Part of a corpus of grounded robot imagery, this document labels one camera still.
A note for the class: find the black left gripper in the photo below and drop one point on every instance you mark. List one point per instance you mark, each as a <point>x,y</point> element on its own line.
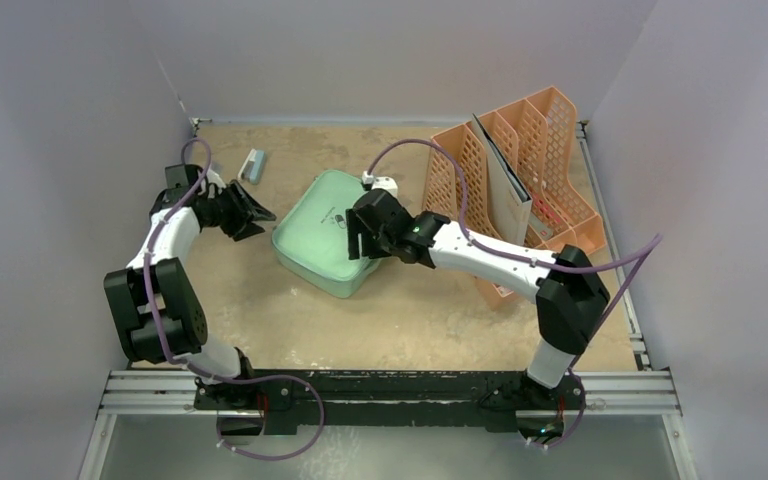
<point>245,213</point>

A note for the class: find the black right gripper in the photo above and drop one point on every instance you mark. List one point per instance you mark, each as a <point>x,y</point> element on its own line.
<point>363,225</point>

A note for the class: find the mint green case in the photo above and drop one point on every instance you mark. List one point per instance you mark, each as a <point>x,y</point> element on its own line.
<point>312,241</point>

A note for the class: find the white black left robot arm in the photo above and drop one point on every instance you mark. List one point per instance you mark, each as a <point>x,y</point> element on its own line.
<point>155,309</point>

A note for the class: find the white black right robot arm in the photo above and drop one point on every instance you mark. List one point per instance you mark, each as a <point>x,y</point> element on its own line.
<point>569,296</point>

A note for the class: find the grey folder in organizer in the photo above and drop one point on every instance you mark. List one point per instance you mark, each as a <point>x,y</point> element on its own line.
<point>509,200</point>

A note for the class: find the peach plastic file organizer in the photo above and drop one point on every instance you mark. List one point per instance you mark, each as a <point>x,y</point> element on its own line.
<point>536,134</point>

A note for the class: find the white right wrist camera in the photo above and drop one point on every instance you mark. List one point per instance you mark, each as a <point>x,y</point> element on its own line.
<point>371,182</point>

